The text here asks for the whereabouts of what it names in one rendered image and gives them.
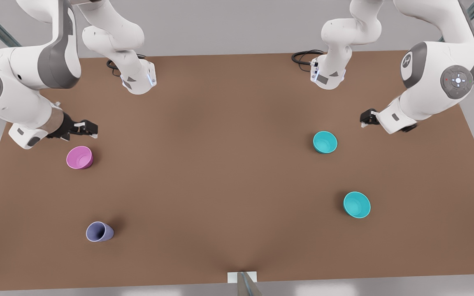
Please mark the lavender purple cup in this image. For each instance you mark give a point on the lavender purple cup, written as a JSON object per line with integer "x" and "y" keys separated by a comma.
{"x": 98, "y": 232}

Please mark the teal blue bowl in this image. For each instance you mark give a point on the teal blue bowl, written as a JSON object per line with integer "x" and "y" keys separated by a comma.
{"x": 356, "y": 204}
{"x": 324, "y": 142}

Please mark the silver post foot plate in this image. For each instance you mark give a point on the silver post foot plate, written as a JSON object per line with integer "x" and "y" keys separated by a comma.
{"x": 233, "y": 276}

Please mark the pink bowl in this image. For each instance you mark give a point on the pink bowl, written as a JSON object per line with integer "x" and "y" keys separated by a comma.
{"x": 79, "y": 158}

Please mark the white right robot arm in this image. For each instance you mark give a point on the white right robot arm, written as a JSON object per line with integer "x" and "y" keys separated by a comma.
{"x": 19, "y": 74}

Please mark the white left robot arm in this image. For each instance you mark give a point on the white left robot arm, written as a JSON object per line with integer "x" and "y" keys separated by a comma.
{"x": 434, "y": 70}

